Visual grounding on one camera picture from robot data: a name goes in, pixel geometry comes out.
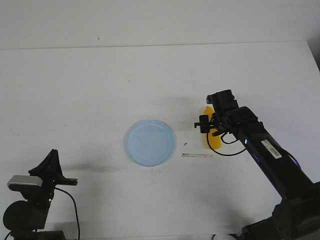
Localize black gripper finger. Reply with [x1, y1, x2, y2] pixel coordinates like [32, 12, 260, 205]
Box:
[28, 149, 65, 181]
[193, 114, 215, 134]

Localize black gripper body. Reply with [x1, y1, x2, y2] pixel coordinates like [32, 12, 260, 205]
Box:
[42, 177, 78, 200]
[206, 89, 239, 137]

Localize yellow corn cob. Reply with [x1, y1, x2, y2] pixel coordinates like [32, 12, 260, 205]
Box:
[203, 106, 222, 150]

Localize light blue round plate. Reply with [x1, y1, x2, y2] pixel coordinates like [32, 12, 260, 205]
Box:
[124, 119, 176, 167]

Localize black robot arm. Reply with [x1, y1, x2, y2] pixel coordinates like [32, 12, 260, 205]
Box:
[2, 149, 81, 240]
[194, 89, 320, 240]

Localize grey tape strip on table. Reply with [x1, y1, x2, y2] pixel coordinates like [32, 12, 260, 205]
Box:
[181, 153, 213, 159]

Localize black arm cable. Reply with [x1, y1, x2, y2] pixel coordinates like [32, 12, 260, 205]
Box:
[206, 129, 247, 157]
[53, 187, 81, 240]

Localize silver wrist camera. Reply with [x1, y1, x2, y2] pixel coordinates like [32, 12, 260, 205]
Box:
[7, 175, 43, 192]

